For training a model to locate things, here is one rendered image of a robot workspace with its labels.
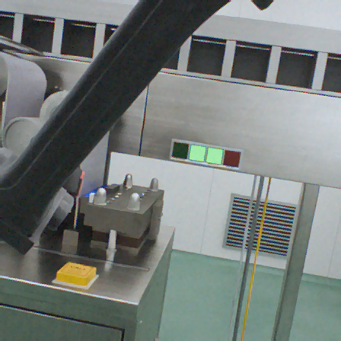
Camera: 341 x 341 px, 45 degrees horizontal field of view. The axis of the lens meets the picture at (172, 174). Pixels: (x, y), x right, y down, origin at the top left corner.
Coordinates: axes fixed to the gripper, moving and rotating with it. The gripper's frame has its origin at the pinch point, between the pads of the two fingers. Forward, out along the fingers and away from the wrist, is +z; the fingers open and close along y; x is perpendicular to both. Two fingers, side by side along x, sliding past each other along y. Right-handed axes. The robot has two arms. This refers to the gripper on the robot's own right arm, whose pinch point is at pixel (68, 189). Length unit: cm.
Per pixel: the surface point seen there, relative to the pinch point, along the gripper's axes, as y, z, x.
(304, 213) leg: 73, 53, 22
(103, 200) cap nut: 7.8, 6.9, 0.7
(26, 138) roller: -16.8, 1.5, 13.7
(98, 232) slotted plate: 6.4, 15.5, -6.5
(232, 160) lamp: 42, 30, 29
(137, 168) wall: -36, 253, 111
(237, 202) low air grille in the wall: 60, 260, 94
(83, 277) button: 12.0, -8.6, -22.1
